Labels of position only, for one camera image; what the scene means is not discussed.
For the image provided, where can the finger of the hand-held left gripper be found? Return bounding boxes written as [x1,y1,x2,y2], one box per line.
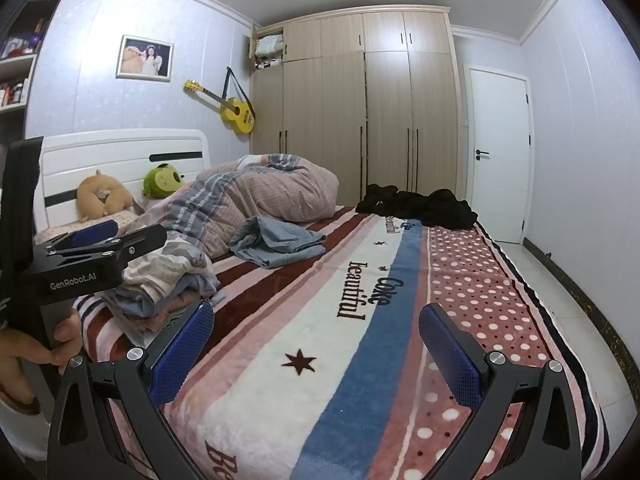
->
[64,219,120,248]
[46,224,169,263]

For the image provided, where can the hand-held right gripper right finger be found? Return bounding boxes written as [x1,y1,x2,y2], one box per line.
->
[419,304,583,480]

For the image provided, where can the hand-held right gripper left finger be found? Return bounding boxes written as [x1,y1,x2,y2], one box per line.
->
[47,300,216,480]

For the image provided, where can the beige cartoon print pants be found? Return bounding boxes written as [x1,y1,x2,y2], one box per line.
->
[122,237,221,306]

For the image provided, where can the person's left hand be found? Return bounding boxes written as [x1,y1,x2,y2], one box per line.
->
[0,310,83,403]

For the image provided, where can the brown plush toy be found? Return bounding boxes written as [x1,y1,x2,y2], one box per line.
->
[75,169,136,223]

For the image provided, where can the pink folded garment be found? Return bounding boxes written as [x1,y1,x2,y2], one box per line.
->
[132,295,223,343]

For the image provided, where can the light blue folded garment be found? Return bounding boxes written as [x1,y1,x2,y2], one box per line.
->
[102,280,201,322]

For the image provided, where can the green plush toy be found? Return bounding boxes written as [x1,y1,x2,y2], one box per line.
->
[141,162,185,199]

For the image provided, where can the white bed headboard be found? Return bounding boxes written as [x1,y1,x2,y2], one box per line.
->
[32,128,208,236]

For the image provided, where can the striped printed blanket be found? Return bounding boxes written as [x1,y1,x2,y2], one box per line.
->
[75,205,611,480]

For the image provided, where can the white bookshelf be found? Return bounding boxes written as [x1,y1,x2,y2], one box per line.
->
[0,0,63,136]

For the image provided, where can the blue-grey crumpled garment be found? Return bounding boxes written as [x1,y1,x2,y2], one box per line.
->
[229,216,328,268]

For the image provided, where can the black clothes pile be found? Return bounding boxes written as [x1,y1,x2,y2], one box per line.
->
[355,183,479,229]

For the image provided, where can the pink striped quilt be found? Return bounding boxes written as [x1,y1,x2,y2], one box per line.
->
[135,152,341,261]

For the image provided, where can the yellow guitar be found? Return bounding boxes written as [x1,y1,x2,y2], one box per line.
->
[182,66,258,135]

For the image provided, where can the white door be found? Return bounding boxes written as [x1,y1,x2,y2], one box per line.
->
[462,62,532,246]

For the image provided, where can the light wooden wardrobe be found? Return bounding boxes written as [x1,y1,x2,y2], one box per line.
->
[248,5,468,211]

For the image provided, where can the folded linens in wardrobe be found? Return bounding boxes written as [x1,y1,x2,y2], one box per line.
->
[254,34,285,70]

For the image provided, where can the framed wall photo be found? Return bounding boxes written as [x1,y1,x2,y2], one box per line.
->
[116,35,175,82]

